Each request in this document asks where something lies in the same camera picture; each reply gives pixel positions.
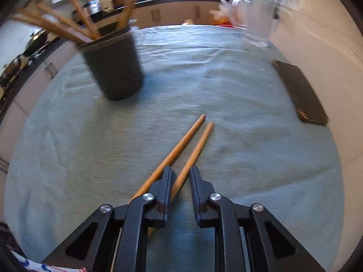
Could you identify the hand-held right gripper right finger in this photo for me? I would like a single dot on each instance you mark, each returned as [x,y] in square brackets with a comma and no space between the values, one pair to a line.
[193,182]

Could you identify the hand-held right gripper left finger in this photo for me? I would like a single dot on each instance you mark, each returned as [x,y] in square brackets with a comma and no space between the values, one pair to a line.
[169,182]

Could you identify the black utensil holder cup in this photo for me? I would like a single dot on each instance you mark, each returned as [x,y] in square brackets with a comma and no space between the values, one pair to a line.
[116,68]

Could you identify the teal table cloth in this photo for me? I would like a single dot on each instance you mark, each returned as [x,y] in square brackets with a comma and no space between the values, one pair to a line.
[227,90]

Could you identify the dark rectangular case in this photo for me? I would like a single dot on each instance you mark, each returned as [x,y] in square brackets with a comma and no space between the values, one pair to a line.
[303,93]

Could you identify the striped white cloth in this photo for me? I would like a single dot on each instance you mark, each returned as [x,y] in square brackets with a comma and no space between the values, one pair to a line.
[34,265]

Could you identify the red snack bag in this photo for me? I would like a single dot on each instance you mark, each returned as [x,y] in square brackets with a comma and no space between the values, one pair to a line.
[221,17]

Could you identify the white kitchen cabinets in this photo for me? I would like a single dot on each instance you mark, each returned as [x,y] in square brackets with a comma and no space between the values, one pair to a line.
[175,14]

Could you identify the clear glass pitcher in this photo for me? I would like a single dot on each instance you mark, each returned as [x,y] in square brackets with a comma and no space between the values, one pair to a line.
[255,17]

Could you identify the steel pot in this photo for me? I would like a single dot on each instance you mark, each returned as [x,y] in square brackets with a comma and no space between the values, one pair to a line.
[93,8]

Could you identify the dark wok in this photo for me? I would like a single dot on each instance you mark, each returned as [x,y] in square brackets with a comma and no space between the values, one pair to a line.
[37,39]

